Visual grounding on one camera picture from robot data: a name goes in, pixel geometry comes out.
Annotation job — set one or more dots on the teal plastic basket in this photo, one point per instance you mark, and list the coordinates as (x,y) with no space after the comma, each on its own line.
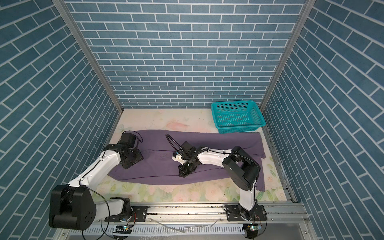
(237,116)

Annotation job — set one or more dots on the corner aluminium post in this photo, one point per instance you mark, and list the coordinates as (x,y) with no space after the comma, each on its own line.
(81,41)
(288,49)

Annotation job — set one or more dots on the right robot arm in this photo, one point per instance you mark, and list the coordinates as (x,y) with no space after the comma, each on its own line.
(242,169)

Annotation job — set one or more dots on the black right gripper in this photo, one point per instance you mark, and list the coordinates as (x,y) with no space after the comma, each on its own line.
(184,173)

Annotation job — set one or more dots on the right corner aluminium post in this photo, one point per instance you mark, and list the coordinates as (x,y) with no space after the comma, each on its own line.
(288,49)

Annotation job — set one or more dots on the white slotted cable duct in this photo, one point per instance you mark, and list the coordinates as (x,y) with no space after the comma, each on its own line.
(155,230)

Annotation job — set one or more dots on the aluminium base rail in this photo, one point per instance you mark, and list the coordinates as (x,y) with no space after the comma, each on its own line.
(201,213)

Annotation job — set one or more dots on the purple trousers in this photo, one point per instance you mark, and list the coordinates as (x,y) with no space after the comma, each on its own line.
(158,167)

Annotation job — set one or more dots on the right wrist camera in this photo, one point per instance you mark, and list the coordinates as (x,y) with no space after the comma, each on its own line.
(177,157)

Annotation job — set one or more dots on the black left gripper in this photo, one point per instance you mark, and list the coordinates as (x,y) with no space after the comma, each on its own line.
(139,156)

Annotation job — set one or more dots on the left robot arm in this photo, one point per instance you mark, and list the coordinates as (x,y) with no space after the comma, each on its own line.
(87,189)

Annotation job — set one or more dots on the left corner aluminium post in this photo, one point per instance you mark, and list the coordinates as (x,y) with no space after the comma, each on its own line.
(81,41)

